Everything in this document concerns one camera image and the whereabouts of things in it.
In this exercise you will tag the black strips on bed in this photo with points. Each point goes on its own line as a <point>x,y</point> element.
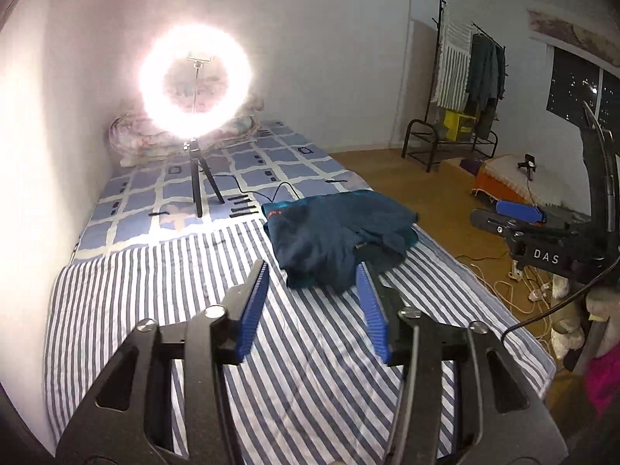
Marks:
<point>242,206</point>

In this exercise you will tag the striped hanging towel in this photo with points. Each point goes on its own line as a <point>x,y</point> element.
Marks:
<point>453,68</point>

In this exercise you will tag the person's right hand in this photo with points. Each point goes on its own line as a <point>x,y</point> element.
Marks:
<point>566,336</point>

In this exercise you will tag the blue checked bed sheet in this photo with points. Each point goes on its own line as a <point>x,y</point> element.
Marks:
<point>271,155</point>

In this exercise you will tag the black clothes rack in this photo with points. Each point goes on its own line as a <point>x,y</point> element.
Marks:
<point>441,34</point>

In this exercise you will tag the purple mat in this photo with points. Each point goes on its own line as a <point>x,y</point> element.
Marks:
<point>471,165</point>

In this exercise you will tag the small black stand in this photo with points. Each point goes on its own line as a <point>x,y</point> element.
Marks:
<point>529,163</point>

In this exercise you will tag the window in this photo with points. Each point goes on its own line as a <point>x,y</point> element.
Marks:
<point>571,87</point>

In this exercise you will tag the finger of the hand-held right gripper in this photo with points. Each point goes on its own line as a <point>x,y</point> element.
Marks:
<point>518,210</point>
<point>489,223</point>

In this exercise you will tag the patterned window blind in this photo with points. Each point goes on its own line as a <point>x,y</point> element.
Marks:
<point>571,34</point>

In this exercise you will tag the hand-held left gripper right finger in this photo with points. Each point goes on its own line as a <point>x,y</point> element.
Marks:
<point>373,310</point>

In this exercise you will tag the yellow box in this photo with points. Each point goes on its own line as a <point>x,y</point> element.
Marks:
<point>455,126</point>

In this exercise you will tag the grey striped bed sheet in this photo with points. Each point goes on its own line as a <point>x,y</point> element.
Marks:
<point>315,397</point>

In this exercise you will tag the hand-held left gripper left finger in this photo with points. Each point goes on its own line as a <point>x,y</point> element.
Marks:
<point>252,310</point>

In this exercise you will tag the pillows at bed head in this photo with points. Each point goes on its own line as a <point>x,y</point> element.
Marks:
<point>126,140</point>

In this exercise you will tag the teal plaid fleece jacket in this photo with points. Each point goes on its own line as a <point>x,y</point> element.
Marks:
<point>329,237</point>

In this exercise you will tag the dark hanging clothes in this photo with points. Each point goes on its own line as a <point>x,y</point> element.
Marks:
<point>484,72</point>

